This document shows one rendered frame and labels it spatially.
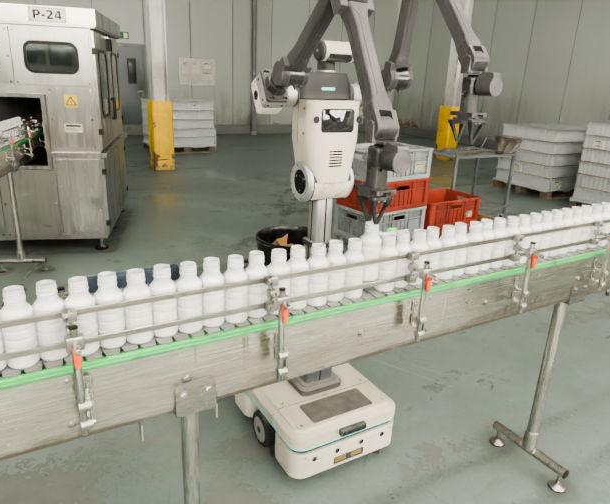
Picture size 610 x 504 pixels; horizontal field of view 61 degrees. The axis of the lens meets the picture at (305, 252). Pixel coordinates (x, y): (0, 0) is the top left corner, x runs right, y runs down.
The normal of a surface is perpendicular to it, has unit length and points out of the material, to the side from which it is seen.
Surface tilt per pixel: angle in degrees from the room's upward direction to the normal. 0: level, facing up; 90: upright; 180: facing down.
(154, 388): 90
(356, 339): 90
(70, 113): 90
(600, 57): 90
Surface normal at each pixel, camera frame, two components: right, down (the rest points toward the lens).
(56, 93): 0.21, 0.33
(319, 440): 0.50, 0.30
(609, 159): -0.85, 0.14
